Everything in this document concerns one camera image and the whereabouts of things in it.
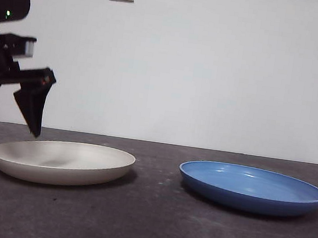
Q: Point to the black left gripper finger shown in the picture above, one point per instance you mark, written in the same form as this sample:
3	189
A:
32	108

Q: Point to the white round plate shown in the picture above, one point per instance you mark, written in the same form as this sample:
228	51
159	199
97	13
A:
61	174

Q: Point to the blue round plate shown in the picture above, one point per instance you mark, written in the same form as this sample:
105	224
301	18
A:
247	201

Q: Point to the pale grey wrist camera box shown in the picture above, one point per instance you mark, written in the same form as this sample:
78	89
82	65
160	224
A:
29	49

